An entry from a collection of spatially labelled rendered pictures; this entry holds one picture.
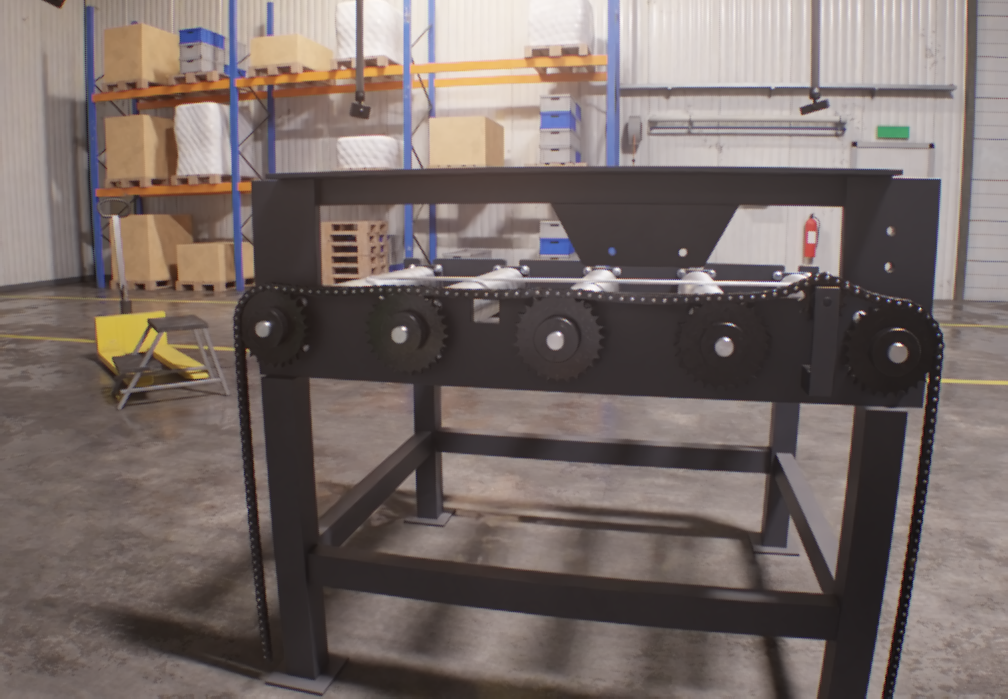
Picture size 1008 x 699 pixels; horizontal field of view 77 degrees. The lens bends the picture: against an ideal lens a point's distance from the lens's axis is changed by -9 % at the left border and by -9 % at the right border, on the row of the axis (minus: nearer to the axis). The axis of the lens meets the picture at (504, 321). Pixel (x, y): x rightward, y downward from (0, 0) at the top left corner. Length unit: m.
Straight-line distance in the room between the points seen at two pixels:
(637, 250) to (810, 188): 0.33
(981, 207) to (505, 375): 10.17
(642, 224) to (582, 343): 0.25
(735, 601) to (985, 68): 10.35
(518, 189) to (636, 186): 0.22
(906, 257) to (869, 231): 0.08
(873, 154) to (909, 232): 9.36
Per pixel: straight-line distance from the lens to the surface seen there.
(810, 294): 1.28
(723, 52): 10.62
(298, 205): 1.48
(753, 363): 1.28
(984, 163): 11.23
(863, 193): 1.35
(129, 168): 11.97
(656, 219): 1.31
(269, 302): 1.48
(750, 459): 2.37
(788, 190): 1.34
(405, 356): 1.36
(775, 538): 2.48
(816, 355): 1.27
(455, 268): 2.34
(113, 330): 5.92
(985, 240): 11.23
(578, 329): 1.27
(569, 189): 1.33
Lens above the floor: 1.08
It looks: 9 degrees down
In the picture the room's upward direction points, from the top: straight up
